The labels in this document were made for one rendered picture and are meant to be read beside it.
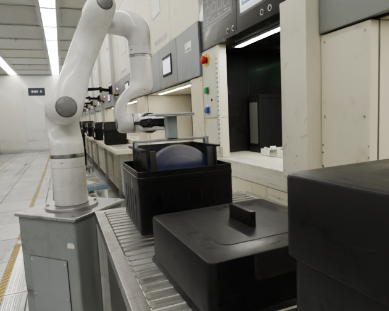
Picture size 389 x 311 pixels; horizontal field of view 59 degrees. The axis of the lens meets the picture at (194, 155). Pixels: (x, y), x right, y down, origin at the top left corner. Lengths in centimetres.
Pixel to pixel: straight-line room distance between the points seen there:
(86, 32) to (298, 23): 72
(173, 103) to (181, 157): 219
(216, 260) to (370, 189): 30
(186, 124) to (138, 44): 188
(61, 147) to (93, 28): 44
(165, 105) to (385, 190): 293
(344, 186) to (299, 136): 78
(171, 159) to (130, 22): 63
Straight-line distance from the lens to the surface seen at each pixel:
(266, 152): 167
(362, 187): 28
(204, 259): 53
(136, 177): 92
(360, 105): 96
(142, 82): 137
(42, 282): 140
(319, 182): 30
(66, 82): 128
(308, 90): 103
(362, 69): 96
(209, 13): 176
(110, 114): 606
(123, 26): 142
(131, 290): 68
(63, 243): 126
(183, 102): 319
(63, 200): 132
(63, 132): 135
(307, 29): 106
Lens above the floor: 107
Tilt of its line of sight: 6 degrees down
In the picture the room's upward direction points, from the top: 3 degrees counter-clockwise
